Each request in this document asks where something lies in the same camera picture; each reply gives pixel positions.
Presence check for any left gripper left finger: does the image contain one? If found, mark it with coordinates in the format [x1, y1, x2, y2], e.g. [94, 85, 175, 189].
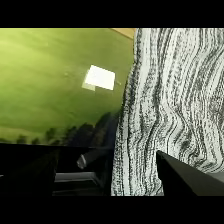
[0, 150, 60, 197]

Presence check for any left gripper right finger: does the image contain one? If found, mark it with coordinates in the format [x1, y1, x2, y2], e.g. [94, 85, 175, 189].
[155, 149, 224, 197]

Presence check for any black and white striped garment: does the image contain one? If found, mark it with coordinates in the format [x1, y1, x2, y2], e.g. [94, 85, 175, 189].
[110, 27, 224, 197]

